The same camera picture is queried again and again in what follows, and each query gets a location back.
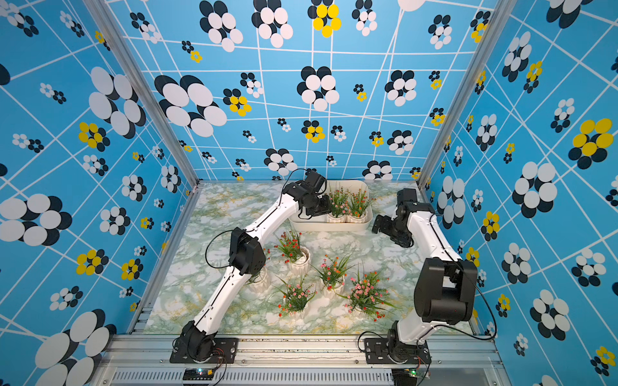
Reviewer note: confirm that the controller board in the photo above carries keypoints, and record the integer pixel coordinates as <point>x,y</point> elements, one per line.
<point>404,377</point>
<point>193,375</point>

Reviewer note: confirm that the left aluminium corner post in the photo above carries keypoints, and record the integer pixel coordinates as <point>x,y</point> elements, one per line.
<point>102,16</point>

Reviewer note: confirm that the white plastic storage box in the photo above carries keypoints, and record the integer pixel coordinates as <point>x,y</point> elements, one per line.
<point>328,223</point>

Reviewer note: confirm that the orange potted gypsophila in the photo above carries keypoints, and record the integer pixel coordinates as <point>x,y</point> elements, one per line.
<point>359,203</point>

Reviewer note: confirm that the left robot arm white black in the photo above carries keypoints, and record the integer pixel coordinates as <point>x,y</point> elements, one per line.
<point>247,257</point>

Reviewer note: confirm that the right controller board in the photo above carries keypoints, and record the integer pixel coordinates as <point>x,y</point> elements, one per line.
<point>404,377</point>

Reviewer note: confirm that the pink potted gypsophila large right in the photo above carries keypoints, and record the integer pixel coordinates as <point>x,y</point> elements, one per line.
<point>367,296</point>

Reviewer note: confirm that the red potted gypsophila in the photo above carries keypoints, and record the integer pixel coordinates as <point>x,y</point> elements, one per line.
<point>340,207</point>
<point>260,282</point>
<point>296,257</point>

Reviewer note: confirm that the pink potted gypsophila middle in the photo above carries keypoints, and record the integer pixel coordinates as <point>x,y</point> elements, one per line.
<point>332,273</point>

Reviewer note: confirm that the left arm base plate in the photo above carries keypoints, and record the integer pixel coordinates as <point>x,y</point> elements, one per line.
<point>204,351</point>

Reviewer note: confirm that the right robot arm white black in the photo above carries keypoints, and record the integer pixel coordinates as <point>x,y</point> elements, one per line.
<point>445,291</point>

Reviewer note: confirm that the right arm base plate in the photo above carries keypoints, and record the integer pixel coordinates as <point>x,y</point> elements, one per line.
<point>383,351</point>

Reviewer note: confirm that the pink potted gypsophila front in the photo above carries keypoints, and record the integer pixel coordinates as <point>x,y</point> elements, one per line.
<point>297,293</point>

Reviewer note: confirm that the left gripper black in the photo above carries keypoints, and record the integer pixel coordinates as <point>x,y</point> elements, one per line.
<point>326,209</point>

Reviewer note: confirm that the left controller board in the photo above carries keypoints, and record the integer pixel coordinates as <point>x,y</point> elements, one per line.
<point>193,375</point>

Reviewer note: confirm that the right aluminium corner post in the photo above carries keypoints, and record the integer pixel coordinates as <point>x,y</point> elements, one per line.
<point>500,16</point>

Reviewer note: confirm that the aluminium corner post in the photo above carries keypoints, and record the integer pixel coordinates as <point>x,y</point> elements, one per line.
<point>102,16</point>
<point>500,16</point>

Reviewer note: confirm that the aluminium front rail frame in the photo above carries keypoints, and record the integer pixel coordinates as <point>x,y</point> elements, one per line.
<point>299,360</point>

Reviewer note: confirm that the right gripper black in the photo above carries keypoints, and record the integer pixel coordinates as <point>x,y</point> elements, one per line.
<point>404,240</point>

